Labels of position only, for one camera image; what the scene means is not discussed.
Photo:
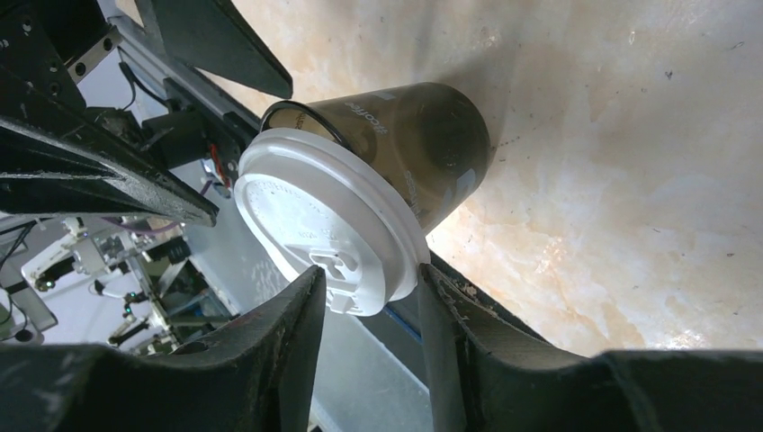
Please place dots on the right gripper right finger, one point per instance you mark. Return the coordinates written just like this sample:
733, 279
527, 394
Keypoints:
484, 374

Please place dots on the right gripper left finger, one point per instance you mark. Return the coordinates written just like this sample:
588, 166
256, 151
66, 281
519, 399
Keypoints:
256, 373

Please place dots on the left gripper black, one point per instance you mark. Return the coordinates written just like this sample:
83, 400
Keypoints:
60, 157

